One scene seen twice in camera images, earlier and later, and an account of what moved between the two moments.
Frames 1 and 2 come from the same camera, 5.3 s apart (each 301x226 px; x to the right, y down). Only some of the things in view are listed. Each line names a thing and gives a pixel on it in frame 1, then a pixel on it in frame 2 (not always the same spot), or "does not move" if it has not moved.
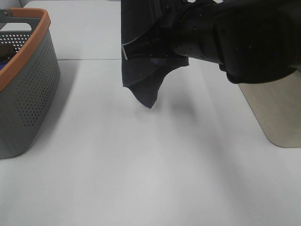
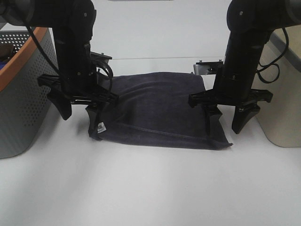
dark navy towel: x=144 y=76 → x=153 y=109
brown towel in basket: x=5 y=52 does not move
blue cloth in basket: x=2 y=64 does not move
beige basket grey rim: x=278 y=106 does not move
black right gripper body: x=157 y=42 → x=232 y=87
